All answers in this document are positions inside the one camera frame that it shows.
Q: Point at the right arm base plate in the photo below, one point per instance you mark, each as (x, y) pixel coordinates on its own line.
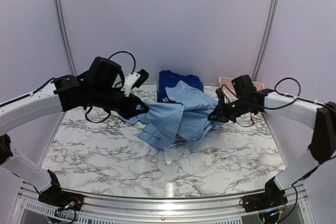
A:
(257, 202)

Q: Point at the aluminium corner post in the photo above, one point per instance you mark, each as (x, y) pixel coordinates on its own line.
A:
(64, 37)
(265, 38)

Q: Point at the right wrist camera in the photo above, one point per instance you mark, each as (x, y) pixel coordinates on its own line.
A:
(244, 87)

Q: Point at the royal blue printed t-shirt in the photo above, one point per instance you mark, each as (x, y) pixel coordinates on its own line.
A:
(169, 79)

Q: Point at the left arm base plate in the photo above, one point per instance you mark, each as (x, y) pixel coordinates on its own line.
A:
(65, 200)

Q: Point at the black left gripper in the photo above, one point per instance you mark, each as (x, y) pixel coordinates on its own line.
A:
(128, 110)

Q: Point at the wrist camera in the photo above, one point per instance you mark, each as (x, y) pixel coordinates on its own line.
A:
(134, 80)
(244, 87)

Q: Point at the left aluminium corner post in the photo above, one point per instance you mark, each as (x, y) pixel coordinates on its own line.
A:
(64, 37)

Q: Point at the aluminium front rail frame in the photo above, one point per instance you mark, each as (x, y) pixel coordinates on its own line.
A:
(232, 208)

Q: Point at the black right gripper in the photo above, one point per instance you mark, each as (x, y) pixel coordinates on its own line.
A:
(222, 115)

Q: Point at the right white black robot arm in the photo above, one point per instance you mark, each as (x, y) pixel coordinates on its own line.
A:
(303, 129)

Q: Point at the right aluminium corner post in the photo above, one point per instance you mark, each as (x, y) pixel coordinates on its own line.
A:
(265, 38)

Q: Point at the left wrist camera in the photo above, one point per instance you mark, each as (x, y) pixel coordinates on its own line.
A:
(134, 80)

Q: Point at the pink perforated plastic basket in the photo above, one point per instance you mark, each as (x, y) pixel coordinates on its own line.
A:
(228, 88)

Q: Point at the light blue shirt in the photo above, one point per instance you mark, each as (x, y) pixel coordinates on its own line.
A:
(185, 116)

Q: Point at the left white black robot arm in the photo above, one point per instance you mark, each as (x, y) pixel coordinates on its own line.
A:
(103, 85)

